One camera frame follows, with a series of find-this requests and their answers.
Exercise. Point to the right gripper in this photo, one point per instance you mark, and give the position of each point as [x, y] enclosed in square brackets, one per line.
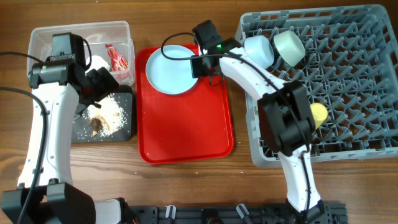
[197, 70]

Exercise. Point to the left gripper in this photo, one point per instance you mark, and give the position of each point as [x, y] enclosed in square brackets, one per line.
[106, 83]

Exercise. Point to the light blue plate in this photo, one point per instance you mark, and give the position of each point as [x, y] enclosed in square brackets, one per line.
[172, 77]

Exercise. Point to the red snack wrapper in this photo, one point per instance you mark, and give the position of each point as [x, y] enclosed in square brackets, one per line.
[118, 63]

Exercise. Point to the light blue bowl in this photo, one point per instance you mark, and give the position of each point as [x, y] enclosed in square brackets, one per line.
[259, 50]

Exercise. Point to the green bowl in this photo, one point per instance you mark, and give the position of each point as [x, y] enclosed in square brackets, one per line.
[289, 47]

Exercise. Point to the yellow cup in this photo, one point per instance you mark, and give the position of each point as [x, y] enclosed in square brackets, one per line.
[320, 114]

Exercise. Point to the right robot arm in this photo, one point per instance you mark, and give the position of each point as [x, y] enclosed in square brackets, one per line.
[286, 120]

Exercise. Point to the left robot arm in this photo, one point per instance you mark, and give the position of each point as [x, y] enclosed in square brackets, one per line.
[61, 86]

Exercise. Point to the grey dishwasher rack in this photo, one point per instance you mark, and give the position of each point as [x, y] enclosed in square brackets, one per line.
[350, 66]

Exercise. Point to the crumpled white tissue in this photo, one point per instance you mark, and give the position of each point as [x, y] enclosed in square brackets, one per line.
[98, 62]

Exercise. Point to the rice and food scraps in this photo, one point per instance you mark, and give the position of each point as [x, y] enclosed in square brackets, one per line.
[105, 121]

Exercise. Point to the black tray bin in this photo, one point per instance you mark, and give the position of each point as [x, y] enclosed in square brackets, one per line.
[81, 132]

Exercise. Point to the clear plastic bin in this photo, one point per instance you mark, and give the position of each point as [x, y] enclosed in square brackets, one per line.
[97, 34]

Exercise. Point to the red plastic tray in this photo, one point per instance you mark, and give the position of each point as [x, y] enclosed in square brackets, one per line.
[191, 126]

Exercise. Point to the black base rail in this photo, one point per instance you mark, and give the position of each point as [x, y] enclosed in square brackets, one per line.
[324, 212]

